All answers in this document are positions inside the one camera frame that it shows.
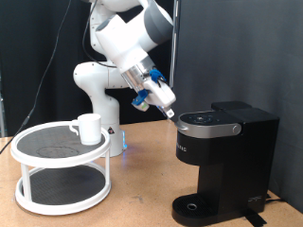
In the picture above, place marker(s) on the grey metal frame post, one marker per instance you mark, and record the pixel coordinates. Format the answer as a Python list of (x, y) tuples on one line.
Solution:
[(2, 116)]

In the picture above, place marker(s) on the white ceramic mug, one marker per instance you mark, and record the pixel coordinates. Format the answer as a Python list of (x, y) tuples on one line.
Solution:
[(90, 129)]

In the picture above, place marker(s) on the silver vertical pole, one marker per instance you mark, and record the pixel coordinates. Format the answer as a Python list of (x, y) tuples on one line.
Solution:
[(173, 63)]

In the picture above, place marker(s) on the black tape strip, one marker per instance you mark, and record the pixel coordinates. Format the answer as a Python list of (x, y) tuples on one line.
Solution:
[(255, 219)]

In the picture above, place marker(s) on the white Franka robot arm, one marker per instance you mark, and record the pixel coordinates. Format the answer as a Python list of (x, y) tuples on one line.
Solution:
[(104, 78)]

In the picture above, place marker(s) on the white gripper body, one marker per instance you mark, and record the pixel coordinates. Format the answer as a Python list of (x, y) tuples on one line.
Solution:
[(160, 94)]

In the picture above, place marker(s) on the blue mounted wrist camera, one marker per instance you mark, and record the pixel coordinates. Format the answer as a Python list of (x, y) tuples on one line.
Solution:
[(141, 101)]

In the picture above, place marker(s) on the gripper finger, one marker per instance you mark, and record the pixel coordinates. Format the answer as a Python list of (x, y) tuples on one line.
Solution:
[(161, 110), (170, 113)]

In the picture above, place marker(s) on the black Keurig coffee machine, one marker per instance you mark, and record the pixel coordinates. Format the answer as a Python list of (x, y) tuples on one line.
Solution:
[(240, 164)]

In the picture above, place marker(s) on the white two-tier turntable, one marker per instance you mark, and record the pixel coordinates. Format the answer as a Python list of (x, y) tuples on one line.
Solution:
[(60, 148)]

